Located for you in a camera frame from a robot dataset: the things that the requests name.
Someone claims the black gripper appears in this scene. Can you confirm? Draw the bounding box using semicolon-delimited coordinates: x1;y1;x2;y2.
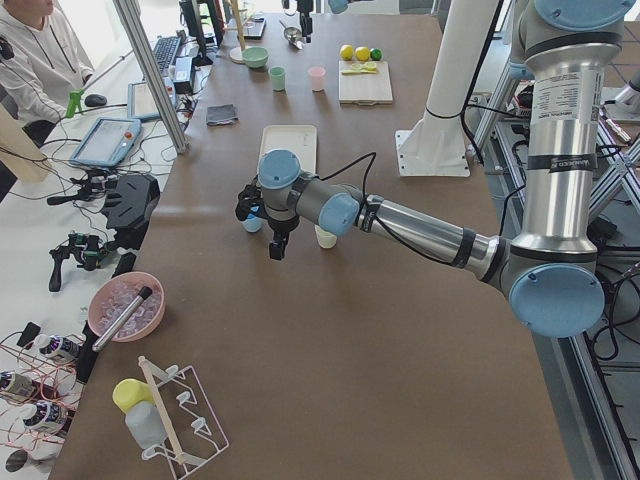
297;0;314;43
235;183;299;260

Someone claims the pink cup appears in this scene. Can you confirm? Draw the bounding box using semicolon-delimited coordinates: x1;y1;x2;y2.
307;66;326;92

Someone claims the cream white cup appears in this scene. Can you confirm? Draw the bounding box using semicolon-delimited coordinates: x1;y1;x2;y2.
314;225;337;249

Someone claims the mint green cup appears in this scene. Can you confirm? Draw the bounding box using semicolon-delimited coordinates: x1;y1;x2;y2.
268;66;286;92

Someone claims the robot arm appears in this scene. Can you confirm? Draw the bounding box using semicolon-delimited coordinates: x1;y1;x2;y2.
236;1;631;338
296;0;359;43

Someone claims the cream rabbit tray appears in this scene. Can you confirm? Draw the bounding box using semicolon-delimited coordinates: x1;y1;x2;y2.
258;125;317;173

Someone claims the metal ice scoop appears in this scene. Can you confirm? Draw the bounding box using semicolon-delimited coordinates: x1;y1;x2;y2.
279;20;304;50

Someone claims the light blue cup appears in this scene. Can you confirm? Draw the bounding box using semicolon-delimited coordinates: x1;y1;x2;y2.
242;215;263;233

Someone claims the whole yellow lemon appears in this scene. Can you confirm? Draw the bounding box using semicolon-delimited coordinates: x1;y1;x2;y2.
354;46;371;62
339;44;354;61

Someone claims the mint green bowl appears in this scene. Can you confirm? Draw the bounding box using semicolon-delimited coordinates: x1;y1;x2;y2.
242;46;269;69

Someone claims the yellow plastic knife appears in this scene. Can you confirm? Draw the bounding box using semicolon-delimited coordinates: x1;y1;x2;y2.
340;69;378;75

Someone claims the green lime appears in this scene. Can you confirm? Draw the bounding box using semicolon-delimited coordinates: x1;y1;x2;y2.
370;48;383;61

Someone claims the round wooden stand base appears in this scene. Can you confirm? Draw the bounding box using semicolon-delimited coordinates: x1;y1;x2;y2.
229;46;244;64

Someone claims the wooden cup tree pole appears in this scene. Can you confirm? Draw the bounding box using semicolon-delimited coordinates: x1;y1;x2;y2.
228;0;246;53

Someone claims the wooden cutting board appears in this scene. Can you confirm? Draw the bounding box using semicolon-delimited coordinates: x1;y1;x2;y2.
338;60;393;105

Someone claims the black monitor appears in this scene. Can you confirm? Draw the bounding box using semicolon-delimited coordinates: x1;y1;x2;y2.
178;0;213;66

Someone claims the grey folded cloth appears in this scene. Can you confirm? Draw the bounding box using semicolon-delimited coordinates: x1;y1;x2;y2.
206;104;238;126

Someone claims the black keyboard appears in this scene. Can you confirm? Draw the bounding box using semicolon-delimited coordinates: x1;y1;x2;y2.
152;36;182;72

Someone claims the black headset stand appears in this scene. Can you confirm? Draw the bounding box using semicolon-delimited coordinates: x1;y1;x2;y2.
101;174;160;250

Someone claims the metal muddler rod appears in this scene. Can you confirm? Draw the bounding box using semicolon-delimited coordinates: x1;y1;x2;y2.
92;286;152;352

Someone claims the pink bowl with ice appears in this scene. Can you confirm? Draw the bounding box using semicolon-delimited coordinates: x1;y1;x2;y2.
88;271;166;343

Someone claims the blue teach pendant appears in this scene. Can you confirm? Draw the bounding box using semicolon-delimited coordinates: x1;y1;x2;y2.
69;117;141;167
127;81;160;122

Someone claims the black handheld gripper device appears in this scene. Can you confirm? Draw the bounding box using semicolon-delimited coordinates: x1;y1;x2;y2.
46;168;118;206

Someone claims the yellow cup on rack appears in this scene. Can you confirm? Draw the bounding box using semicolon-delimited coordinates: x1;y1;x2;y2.
112;378;154;413

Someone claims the grey cup on rack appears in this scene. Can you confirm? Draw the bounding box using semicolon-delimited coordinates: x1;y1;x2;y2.
125;401;168;450

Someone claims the black computer mouse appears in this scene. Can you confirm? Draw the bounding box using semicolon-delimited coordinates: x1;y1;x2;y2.
84;94;108;108

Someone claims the seated person white hoodie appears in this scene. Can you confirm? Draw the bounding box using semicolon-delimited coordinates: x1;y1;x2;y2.
1;1;94;143

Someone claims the aluminium frame post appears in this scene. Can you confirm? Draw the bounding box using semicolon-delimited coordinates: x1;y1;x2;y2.
113;0;188;155

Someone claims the white wire cup rack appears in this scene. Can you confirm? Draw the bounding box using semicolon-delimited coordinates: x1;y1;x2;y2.
138;356;230;479

